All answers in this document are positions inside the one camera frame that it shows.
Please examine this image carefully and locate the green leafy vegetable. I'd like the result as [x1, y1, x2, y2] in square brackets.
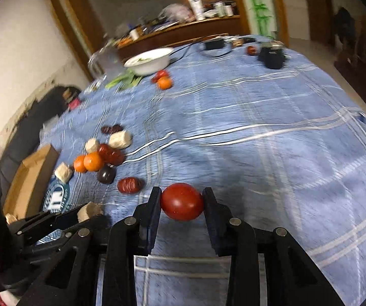
[105, 70, 145, 90]

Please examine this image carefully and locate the shallow cardboard box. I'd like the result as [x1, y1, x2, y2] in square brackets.
[3, 143, 60, 220]

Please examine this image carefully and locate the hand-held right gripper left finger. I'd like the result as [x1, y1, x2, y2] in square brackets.
[19, 186, 162, 306]

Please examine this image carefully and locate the black leather sofa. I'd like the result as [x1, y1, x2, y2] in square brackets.
[0, 84, 82, 198]

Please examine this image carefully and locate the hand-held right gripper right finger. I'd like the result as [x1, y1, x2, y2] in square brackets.
[202, 187, 346, 306]

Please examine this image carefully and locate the blue plaid tablecloth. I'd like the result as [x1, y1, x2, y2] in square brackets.
[39, 33, 366, 306]

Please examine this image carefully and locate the small black container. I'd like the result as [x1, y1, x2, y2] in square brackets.
[259, 41, 286, 70]

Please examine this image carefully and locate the clear plastic bag with goods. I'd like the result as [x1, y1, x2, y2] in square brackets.
[159, 3, 193, 23]

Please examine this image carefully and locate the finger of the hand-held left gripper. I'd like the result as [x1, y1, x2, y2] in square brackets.
[19, 215, 111, 257]
[8, 206, 89, 235]

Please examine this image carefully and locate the black power adapter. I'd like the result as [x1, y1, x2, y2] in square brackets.
[205, 38, 225, 51]

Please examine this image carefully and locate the wooden chair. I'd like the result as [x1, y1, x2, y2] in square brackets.
[334, 13, 366, 103]

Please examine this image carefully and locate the orange mandarin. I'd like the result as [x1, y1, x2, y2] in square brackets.
[84, 152, 105, 172]
[74, 155, 88, 173]
[157, 76, 173, 90]

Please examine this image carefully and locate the black cable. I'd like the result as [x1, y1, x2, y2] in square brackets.
[169, 33, 234, 61]

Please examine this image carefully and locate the tall white bottle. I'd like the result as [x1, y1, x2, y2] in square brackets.
[188, 0, 205, 21]

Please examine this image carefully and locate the white bowl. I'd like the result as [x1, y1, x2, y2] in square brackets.
[124, 47, 174, 76]

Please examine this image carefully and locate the brown wooden door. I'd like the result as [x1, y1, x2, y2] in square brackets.
[301, 0, 334, 43]

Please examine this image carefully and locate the large wrinkled red date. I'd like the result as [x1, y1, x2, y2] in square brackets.
[117, 177, 144, 194]

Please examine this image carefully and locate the black coat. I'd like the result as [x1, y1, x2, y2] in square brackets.
[332, 6, 358, 48]

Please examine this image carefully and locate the wooden cabinet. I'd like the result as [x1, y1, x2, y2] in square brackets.
[116, 14, 242, 59]

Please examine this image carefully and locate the dark purple round tomato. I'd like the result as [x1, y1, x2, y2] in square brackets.
[97, 165, 117, 184]

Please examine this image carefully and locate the large beige cylindrical food chunk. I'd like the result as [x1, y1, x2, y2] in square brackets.
[109, 130, 132, 150]

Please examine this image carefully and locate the glass mug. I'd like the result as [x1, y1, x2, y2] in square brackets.
[87, 40, 123, 80]

